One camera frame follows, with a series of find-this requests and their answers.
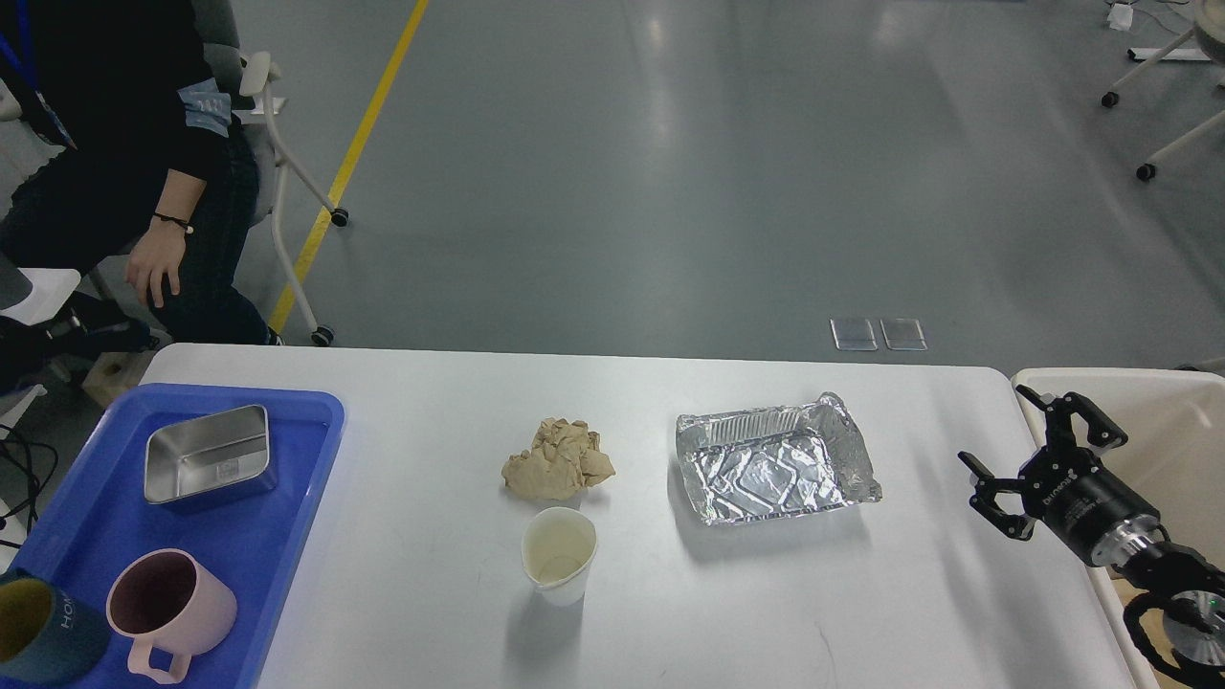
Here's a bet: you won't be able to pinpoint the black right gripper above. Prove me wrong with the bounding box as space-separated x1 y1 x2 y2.
958 384 1164 566

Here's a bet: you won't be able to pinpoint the aluminium foil tray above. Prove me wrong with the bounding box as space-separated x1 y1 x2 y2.
675 391 883 526

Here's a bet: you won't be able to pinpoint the square stainless steel tray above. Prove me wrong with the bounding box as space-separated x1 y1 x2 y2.
142 405 278 512

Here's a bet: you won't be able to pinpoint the pink mug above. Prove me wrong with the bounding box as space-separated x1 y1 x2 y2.
105 548 239 685

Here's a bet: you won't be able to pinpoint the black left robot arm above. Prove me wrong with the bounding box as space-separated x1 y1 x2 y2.
1 298 159 395

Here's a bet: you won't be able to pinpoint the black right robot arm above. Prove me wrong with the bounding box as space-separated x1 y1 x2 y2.
958 384 1224 688

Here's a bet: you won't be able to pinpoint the person's left hand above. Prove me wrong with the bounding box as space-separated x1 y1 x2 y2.
125 219 187 309

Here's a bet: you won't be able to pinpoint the white plastic bin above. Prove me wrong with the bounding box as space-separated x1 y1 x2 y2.
1012 367 1224 688

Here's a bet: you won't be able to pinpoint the clear floor plate right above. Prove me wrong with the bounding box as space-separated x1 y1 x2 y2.
880 318 930 352

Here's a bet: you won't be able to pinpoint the clear floor plate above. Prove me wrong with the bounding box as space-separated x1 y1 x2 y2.
831 318 880 352
880 318 930 352

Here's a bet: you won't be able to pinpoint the clear floor plate left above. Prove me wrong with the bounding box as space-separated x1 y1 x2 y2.
831 318 880 352

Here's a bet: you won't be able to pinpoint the white rolling stand legs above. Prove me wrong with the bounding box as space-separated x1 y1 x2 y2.
1101 0 1225 183

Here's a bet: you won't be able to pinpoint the crumpled brown paper ball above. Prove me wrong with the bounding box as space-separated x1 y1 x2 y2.
501 417 616 500

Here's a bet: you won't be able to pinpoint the white paper cup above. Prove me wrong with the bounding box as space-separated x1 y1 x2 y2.
521 506 598 607

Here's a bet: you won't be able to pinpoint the white rolling chair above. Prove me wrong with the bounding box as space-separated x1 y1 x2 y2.
191 1 350 347

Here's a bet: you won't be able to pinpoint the wooden block with hole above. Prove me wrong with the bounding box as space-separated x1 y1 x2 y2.
80 349 156 409

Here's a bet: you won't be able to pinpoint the blue plastic tray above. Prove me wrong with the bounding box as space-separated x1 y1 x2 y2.
13 384 345 688

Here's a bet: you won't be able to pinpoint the seated person in black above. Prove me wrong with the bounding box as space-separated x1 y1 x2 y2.
2 1 281 345

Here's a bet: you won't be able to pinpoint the small white side table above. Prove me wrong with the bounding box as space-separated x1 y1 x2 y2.
1 254 80 326

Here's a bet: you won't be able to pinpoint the teal mug yellow inside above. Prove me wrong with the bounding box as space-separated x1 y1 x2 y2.
1 568 110 687

